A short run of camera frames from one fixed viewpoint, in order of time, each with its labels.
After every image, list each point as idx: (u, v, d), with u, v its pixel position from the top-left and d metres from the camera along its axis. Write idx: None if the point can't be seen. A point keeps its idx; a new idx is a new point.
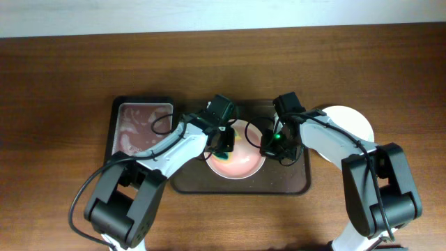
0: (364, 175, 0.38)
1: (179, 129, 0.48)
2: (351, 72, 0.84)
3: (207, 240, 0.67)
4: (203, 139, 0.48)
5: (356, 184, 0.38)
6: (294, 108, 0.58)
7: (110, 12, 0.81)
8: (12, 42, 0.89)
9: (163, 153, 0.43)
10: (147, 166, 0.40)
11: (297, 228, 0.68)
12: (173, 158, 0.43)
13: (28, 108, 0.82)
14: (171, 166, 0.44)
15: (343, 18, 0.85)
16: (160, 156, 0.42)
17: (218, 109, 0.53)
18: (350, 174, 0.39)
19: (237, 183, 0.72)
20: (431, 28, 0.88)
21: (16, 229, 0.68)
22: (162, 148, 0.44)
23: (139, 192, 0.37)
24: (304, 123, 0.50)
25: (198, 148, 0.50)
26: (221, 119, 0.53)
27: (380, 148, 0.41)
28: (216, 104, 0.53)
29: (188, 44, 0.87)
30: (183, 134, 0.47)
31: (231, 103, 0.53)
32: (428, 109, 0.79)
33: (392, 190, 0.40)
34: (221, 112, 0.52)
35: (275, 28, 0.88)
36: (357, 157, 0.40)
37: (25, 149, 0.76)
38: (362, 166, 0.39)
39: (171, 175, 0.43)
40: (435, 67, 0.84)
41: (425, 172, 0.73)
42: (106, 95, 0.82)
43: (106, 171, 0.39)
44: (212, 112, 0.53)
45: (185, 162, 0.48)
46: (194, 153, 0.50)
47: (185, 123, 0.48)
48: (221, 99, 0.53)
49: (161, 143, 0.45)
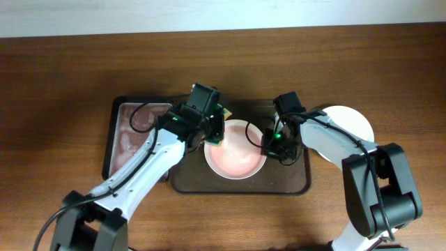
0: (364, 176, 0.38)
1: (150, 143, 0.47)
2: (352, 72, 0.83)
3: (206, 240, 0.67)
4: (178, 148, 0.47)
5: (356, 184, 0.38)
6: (295, 108, 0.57)
7: (110, 12, 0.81)
8: (13, 43, 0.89)
9: (124, 184, 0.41)
10: (105, 206, 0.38)
11: (297, 228, 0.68)
12: (139, 185, 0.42)
13: (28, 109, 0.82)
14: (137, 193, 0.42)
15: (343, 18, 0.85)
16: (120, 190, 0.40)
17: (198, 100, 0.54)
18: (350, 174, 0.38)
19: (237, 183, 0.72)
20: (433, 28, 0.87)
21: (17, 228, 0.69)
22: (127, 175, 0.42)
23: (98, 238, 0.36)
24: (304, 123, 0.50)
25: (176, 157, 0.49)
26: (203, 113, 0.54)
27: (380, 148, 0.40)
28: (195, 95, 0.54)
29: (188, 44, 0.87)
30: (153, 148, 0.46)
31: (213, 95, 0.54)
32: (430, 109, 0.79)
33: (392, 191, 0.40)
34: (202, 106, 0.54)
35: (275, 29, 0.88)
36: (357, 157, 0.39)
37: (26, 149, 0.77)
38: (363, 166, 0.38)
39: (135, 203, 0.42)
40: (437, 66, 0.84)
41: (426, 172, 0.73)
42: (106, 95, 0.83)
43: (62, 216, 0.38)
44: (193, 107, 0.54)
45: (158, 178, 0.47)
46: (173, 161, 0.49)
47: (157, 134, 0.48)
48: (202, 91, 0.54)
49: (123, 171, 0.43)
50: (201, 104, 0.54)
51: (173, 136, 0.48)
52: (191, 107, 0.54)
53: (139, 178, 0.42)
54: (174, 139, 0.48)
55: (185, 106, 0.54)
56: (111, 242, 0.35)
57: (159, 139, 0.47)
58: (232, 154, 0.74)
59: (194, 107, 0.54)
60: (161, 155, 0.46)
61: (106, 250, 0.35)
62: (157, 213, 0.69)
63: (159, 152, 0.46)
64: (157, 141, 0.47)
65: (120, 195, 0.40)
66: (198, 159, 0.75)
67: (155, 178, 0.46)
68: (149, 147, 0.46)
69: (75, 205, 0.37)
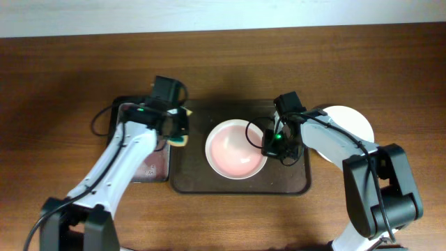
0: (364, 176, 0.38)
1: (119, 137, 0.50)
2: (352, 72, 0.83)
3: (206, 240, 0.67)
4: (145, 137, 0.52)
5: (356, 184, 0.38)
6: (295, 107, 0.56)
7: (110, 12, 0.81)
8: (13, 43, 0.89)
9: (101, 180, 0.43)
10: (87, 205, 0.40)
11: (297, 228, 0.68)
12: (116, 180, 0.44)
13: (28, 108, 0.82)
14: (117, 185, 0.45)
15: (343, 18, 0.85)
16: (97, 186, 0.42)
17: (162, 90, 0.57)
18: (350, 174, 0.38)
19: (237, 183, 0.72)
20: (433, 27, 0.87)
21: (17, 228, 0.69)
22: (103, 170, 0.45)
23: (86, 236, 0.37)
24: (306, 123, 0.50)
25: (147, 146, 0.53)
26: (168, 103, 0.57)
27: (381, 149, 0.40)
28: (159, 86, 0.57)
29: (188, 44, 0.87)
30: (124, 141, 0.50)
31: (175, 83, 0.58)
32: (430, 109, 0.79)
33: (393, 191, 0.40)
34: (166, 96, 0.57)
35: (276, 28, 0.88)
36: (357, 157, 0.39)
37: (26, 149, 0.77)
38: (364, 166, 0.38)
39: (116, 195, 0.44)
40: (437, 66, 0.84)
41: (426, 173, 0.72)
42: (106, 95, 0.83)
43: (44, 224, 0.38)
44: (156, 97, 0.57)
45: (135, 168, 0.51)
46: (148, 149, 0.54)
47: (123, 128, 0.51)
48: (163, 82, 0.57)
49: (99, 167, 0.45)
50: (166, 94, 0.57)
51: (141, 126, 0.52)
52: (156, 97, 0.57)
53: (115, 171, 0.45)
54: (143, 129, 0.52)
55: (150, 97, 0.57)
56: (100, 235, 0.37)
57: (128, 132, 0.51)
58: (232, 153, 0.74)
59: (158, 98, 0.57)
60: (133, 146, 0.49)
61: (100, 242, 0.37)
62: (156, 213, 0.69)
63: (130, 143, 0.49)
64: (127, 134, 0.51)
65: (99, 192, 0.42)
66: (198, 158, 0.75)
67: (132, 169, 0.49)
68: (119, 141, 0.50)
69: (58, 208, 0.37)
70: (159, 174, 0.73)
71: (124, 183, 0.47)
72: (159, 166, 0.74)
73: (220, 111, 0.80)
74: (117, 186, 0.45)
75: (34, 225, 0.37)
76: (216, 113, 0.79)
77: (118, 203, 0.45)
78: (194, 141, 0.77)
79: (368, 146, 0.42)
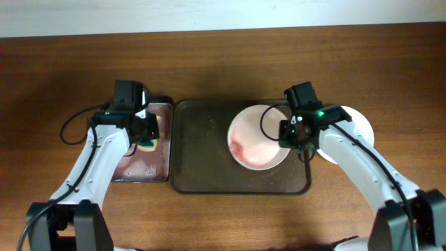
0: (403, 229, 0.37)
1: (90, 138, 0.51)
2: (351, 72, 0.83)
3: (206, 240, 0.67)
4: (118, 134, 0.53)
5: (393, 238, 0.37)
6: (309, 102, 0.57)
7: (110, 12, 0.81)
8: (12, 43, 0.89)
9: (81, 178, 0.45)
10: (73, 203, 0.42)
11: (297, 228, 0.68)
12: (97, 176, 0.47)
13: (28, 108, 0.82)
14: (97, 182, 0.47)
15: (343, 18, 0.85)
16: (79, 185, 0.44)
17: (124, 93, 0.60)
18: (387, 227, 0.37)
19: (237, 183, 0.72)
20: (433, 27, 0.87)
21: (17, 228, 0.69)
22: (81, 170, 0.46)
23: (77, 232, 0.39)
24: (327, 130, 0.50)
25: (122, 144, 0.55)
26: (132, 104, 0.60)
27: (421, 196, 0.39)
28: (120, 90, 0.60)
29: (188, 44, 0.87)
30: (97, 143, 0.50)
31: (135, 84, 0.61)
32: (430, 109, 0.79)
33: (424, 235, 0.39)
34: (129, 97, 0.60)
35: (275, 28, 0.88)
36: (396, 207, 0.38)
37: (26, 149, 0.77)
38: (403, 220, 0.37)
39: (99, 191, 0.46)
40: (437, 66, 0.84)
41: (426, 172, 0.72)
42: (106, 95, 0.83)
43: (33, 228, 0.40)
44: (122, 100, 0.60)
45: (113, 166, 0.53)
46: (122, 148, 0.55)
47: (94, 130, 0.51)
48: (124, 85, 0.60)
49: (77, 169, 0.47)
50: (132, 95, 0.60)
51: (111, 124, 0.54)
52: (120, 101, 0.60)
53: (94, 169, 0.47)
54: (115, 127, 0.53)
55: (114, 103, 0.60)
56: (91, 227, 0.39)
57: (99, 133, 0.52)
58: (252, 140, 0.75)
59: (122, 101, 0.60)
60: (106, 146, 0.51)
61: (91, 236, 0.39)
62: (156, 213, 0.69)
63: (104, 143, 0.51)
64: (98, 136, 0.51)
65: (81, 189, 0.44)
66: (198, 159, 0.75)
67: (110, 168, 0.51)
68: (92, 143, 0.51)
69: (42, 211, 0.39)
70: (159, 174, 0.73)
71: (106, 179, 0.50)
72: (159, 166, 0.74)
73: (220, 111, 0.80)
74: (100, 182, 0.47)
75: (23, 232, 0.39)
76: (216, 113, 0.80)
77: (102, 197, 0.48)
78: (194, 141, 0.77)
79: (405, 189, 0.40)
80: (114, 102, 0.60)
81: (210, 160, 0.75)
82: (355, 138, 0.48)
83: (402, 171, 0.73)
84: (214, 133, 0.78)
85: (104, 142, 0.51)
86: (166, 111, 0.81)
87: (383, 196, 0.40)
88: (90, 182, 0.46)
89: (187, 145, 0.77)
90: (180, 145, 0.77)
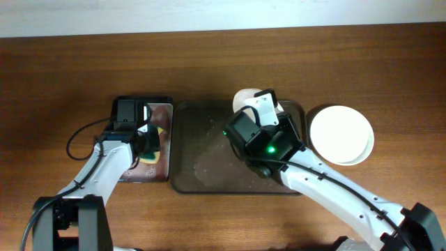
0: None
1: (97, 150, 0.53)
2: (351, 72, 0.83)
3: (207, 240, 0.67)
4: (123, 148, 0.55)
5: None
6: (252, 133, 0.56)
7: (110, 12, 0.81)
8: (12, 43, 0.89)
9: (88, 178, 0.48)
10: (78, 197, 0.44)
11: (297, 228, 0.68)
12: (102, 178, 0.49)
13: (28, 109, 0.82)
14: (102, 185, 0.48)
15: (343, 18, 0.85)
16: (86, 183, 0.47)
17: (126, 112, 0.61)
18: None
19: (237, 183, 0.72)
20: (433, 28, 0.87)
21: (17, 228, 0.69)
22: (88, 172, 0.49)
23: (81, 224, 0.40)
24: (287, 169, 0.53)
25: (127, 157, 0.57)
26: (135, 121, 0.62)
27: (408, 217, 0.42)
28: (122, 108, 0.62)
29: (188, 45, 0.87)
30: (103, 153, 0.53)
31: (136, 102, 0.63)
32: (429, 109, 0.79)
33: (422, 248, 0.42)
34: (132, 115, 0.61)
35: (275, 29, 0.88)
36: (394, 242, 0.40)
37: (26, 150, 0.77)
38: None
39: (102, 193, 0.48)
40: (437, 67, 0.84)
41: (425, 173, 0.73)
42: (105, 95, 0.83)
43: (37, 221, 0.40)
44: (124, 118, 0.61)
45: (116, 178, 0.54)
46: (125, 162, 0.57)
47: (100, 143, 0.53)
48: (125, 103, 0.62)
49: (83, 171, 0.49)
50: (134, 113, 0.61)
51: (116, 141, 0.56)
52: (122, 120, 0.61)
53: (100, 172, 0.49)
54: (119, 142, 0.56)
55: (118, 122, 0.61)
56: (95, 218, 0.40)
57: (106, 146, 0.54)
58: None
59: (126, 120, 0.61)
60: (112, 155, 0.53)
61: (95, 226, 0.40)
62: (156, 213, 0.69)
63: (110, 153, 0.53)
64: (104, 148, 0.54)
65: (87, 187, 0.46)
66: (198, 159, 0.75)
67: (113, 178, 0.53)
68: (97, 153, 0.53)
69: (47, 203, 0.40)
70: (159, 174, 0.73)
71: (109, 185, 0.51)
72: (159, 166, 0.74)
73: (220, 111, 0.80)
74: (104, 185, 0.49)
75: (28, 223, 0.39)
76: (216, 113, 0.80)
77: (106, 200, 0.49)
78: (194, 142, 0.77)
79: (394, 215, 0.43)
80: (118, 121, 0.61)
81: (210, 160, 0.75)
82: (321, 172, 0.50)
83: (402, 171, 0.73)
84: (214, 132, 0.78)
85: (110, 153, 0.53)
86: (166, 111, 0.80)
87: (375, 230, 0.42)
88: (95, 182, 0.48)
89: (186, 145, 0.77)
90: (180, 145, 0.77)
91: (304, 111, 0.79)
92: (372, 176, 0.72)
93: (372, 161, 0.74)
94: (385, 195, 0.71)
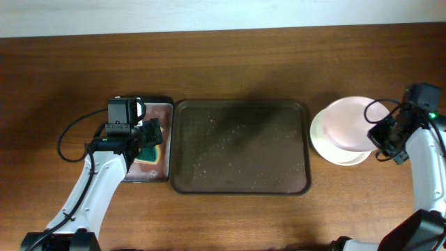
0: (432, 231, 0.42)
1: (88, 164, 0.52)
2: (351, 72, 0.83)
3: (207, 240, 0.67)
4: (117, 162, 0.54)
5: (415, 232, 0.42)
6: (426, 104, 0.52)
7: (111, 12, 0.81)
8: (12, 43, 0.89)
9: (78, 207, 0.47)
10: (68, 232, 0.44)
11: (297, 228, 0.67)
12: (93, 203, 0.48)
13: (28, 108, 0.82)
14: (95, 210, 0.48)
15: (343, 18, 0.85)
16: (76, 213, 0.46)
17: (118, 114, 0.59)
18: (417, 222, 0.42)
19: (237, 183, 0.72)
20: (433, 28, 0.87)
21: (17, 228, 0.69)
22: (79, 197, 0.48)
23: None
24: (426, 130, 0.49)
25: (121, 169, 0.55)
26: (129, 123, 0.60)
27: None
28: (113, 111, 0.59)
29: (188, 44, 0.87)
30: (94, 169, 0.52)
31: (129, 102, 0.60)
32: None
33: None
34: (125, 117, 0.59)
35: (275, 28, 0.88)
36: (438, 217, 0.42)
37: (26, 149, 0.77)
38: (436, 226, 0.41)
39: (95, 219, 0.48)
40: (437, 67, 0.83)
41: None
42: (105, 95, 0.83)
43: None
44: (116, 121, 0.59)
45: (111, 193, 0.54)
46: (121, 173, 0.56)
47: (91, 157, 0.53)
48: (116, 103, 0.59)
49: (74, 196, 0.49)
50: (127, 116, 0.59)
51: (109, 153, 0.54)
52: (115, 122, 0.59)
53: (90, 196, 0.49)
54: (111, 155, 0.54)
55: (110, 125, 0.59)
56: None
57: (97, 159, 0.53)
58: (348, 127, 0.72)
59: (118, 123, 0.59)
60: (104, 172, 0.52)
61: None
62: (156, 213, 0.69)
63: (101, 171, 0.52)
64: (95, 162, 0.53)
65: (77, 217, 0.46)
66: (198, 158, 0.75)
67: (109, 194, 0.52)
68: (89, 170, 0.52)
69: (37, 242, 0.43)
70: (159, 174, 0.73)
71: (104, 204, 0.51)
72: (159, 166, 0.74)
73: (221, 111, 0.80)
74: (96, 210, 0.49)
75: None
76: (216, 113, 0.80)
77: (100, 222, 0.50)
78: (195, 141, 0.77)
79: None
80: (110, 124, 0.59)
81: (211, 160, 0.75)
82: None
83: (402, 171, 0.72)
84: (214, 132, 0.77)
85: (101, 169, 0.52)
86: (166, 111, 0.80)
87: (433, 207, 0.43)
88: (87, 210, 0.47)
89: (187, 145, 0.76)
90: (180, 145, 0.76)
91: (304, 111, 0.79)
92: (372, 176, 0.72)
93: (373, 162, 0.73)
94: (385, 195, 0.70)
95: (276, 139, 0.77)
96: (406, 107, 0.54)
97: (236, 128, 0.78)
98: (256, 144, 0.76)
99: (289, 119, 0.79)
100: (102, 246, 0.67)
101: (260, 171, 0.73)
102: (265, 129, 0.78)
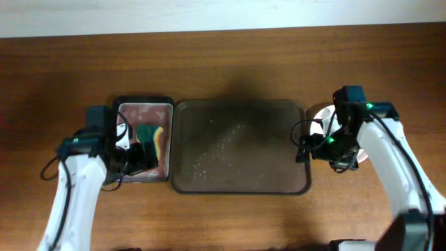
0: (419, 233, 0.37)
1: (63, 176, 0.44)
2: (351, 72, 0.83)
3: (207, 240, 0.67)
4: (92, 167, 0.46)
5: (404, 240, 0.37)
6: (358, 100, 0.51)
7: (110, 12, 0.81)
8: (13, 43, 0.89)
9: (62, 231, 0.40)
10: None
11: (297, 228, 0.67)
12: (78, 222, 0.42)
13: (28, 109, 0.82)
14: (80, 230, 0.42)
15: (343, 19, 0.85)
16: (60, 239, 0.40)
17: (88, 120, 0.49)
18: (403, 229, 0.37)
19: (238, 183, 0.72)
20: (431, 28, 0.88)
21: (15, 229, 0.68)
22: (59, 218, 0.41)
23: None
24: (371, 123, 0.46)
25: (99, 174, 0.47)
26: (104, 127, 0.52)
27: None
28: (90, 118, 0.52)
29: (189, 45, 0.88)
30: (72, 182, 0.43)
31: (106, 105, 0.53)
32: (429, 108, 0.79)
33: None
34: (102, 121, 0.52)
35: (275, 29, 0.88)
36: (417, 214, 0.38)
37: (26, 149, 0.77)
38: (421, 226, 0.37)
39: (83, 238, 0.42)
40: (436, 67, 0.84)
41: (426, 173, 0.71)
42: (105, 95, 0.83)
43: None
44: (91, 126, 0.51)
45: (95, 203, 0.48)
46: (100, 178, 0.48)
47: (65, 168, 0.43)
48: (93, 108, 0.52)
49: (53, 217, 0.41)
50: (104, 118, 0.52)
51: (83, 158, 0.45)
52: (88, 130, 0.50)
53: (74, 215, 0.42)
54: (85, 161, 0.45)
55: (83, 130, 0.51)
56: None
57: (71, 169, 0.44)
58: None
59: (94, 127, 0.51)
60: (82, 183, 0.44)
61: None
62: (155, 213, 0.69)
63: (79, 181, 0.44)
64: (71, 172, 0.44)
65: (63, 244, 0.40)
66: (198, 159, 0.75)
67: (92, 205, 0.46)
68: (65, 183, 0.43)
69: None
70: (159, 174, 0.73)
71: (89, 217, 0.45)
72: (159, 166, 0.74)
73: (220, 111, 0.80)
74: (82, 228, 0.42)
75: None
76: (216, 113, 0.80)
77: (89, 239, 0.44)
78: (194, 141, 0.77)
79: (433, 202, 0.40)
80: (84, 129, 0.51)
81: (211, 160, 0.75)
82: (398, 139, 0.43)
83: None
84: (214, 132, 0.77)
85: (78, 180, 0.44)
86: (166, 111, 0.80)
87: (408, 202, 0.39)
88: (72, 233, 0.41)
89: (186, 145, 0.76)
90: (180, 145, 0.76)
91: (304, 111, 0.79)
92: (372, 176, 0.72)
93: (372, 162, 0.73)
94: (385, 195, 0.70)
95: (275, 139, 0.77)
96: (339, 107, 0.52)
97: (236, 129, 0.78)
98: (256, 144, 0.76)
99: (289, 118, 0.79)
100: (102, 246, 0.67)
101: (260, 171, 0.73)
102: (265, 129, 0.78)
